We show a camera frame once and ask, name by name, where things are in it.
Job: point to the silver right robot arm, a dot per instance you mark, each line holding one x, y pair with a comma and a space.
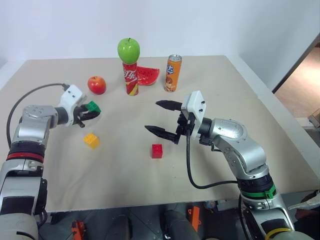
240, 145

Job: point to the red apple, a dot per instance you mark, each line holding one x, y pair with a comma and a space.
96, 85

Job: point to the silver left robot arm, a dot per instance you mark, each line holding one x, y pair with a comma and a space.
30, 130

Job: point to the beige table cover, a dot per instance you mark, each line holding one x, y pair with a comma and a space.
125, 170

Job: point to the red cola can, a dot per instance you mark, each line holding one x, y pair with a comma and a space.
130, 78

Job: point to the red watermelon slice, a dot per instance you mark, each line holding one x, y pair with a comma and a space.
148, 75

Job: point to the orange clamp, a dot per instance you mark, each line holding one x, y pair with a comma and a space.
78, 230
195, 218

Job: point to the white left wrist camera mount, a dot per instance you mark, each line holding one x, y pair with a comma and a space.
71, 96

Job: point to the orange drink can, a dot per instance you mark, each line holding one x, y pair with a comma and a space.
172, 73

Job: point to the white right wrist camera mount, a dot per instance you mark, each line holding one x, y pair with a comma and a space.
195, 107

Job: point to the green apple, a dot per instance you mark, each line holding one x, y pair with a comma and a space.
128, 51

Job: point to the brown cardboard box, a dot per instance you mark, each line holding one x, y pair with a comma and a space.
315, 117

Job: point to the yellow toy brick cube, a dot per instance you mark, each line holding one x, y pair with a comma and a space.
91, 141

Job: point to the green toy brick cube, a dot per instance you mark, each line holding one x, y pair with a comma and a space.
93, 106

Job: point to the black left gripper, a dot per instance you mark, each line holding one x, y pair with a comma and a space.
79, 119

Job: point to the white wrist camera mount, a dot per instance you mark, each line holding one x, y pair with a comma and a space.
195, 107
71, 96

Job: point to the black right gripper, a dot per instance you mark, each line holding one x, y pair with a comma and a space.
185, 123

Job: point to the red toy brick cube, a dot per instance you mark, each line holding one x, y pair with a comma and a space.
157, 151

